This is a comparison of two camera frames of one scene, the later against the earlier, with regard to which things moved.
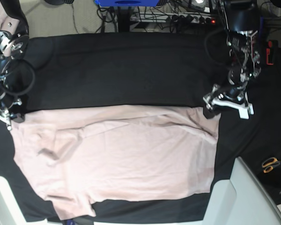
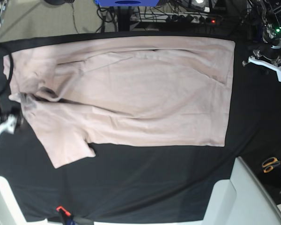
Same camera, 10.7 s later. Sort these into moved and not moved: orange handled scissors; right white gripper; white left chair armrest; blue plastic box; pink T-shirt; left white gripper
Moved: left white gripper; pink T-shirt; right white gripper
Not moved: white left chair armrest; blue plastic box; orange handled scissors
